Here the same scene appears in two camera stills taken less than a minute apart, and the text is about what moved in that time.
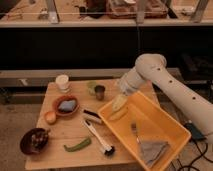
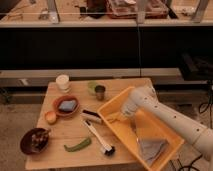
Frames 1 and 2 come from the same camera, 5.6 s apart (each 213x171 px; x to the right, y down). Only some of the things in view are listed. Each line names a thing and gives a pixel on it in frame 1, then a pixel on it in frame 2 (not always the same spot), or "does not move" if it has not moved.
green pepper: x=78 y=146 does not move
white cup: x=62 y=80 does not move
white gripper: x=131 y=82 -> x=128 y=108
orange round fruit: x=50 y=117 does not move
